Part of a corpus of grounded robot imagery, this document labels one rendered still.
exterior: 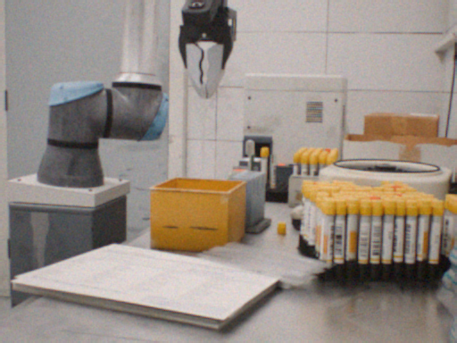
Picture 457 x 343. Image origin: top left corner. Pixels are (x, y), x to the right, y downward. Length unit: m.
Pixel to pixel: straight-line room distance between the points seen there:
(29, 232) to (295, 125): 0.77
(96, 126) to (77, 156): 0.08
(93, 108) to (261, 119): 0.55
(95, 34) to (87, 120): 1.91
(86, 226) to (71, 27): 2.09
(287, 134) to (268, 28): 1.40
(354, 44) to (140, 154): 1.16
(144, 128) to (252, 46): 1.74
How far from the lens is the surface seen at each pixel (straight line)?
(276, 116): 1.85
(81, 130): 1.49
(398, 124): 2.19
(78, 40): 3.42
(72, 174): 1.50
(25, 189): 1.52
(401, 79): 3.14
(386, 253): 0.95
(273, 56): 3.18
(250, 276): 0.89
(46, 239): 1.50
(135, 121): 1.51
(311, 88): 1.83
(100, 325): 0.76
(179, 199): 1.06
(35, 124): 3.53
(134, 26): 1.55
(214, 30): 1.10
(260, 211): 1.27
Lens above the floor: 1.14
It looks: 7 degrees down
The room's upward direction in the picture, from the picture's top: 1 degrees clockwise
